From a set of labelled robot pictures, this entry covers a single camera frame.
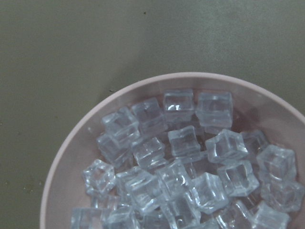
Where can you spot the clear ice cube pile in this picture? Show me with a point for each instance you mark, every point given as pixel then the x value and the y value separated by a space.
pixel 178 165

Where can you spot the pink bowl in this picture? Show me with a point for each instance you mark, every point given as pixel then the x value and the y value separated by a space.
pixel 254 107

